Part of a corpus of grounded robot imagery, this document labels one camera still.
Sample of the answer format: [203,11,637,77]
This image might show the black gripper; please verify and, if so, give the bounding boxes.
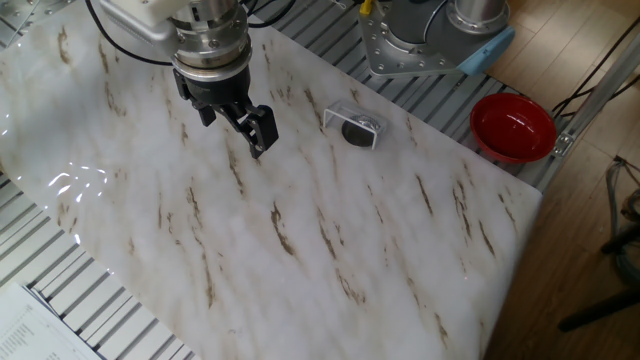
[172,64,280,160]

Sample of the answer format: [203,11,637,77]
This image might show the silver wire mesh basket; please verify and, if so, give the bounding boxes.
[322,99,389,151]

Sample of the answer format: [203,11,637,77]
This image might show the small round silver cup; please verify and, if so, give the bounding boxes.
[341,115,384,149]

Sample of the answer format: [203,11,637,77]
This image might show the marble pattern table mat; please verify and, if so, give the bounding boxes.
[0,0,544,360]

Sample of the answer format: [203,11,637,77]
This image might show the red bowl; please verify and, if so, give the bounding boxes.
[469,92,558,165]

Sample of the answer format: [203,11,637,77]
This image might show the stack of printed papers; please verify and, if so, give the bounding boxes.
[0,282,104,360]

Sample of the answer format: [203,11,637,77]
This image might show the black chair base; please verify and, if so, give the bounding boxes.
[557,219,640,334]

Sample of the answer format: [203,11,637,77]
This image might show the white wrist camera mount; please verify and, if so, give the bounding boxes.
[98,0,197,47]

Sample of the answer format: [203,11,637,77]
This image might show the perforated aluminium bracket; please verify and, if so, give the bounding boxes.
[0,0,76,49]

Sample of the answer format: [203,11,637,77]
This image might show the black floor cables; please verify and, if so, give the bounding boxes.
[551,14,640,119]

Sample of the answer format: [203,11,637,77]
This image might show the aluminium frame post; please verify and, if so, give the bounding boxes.
[552,29,640,157]

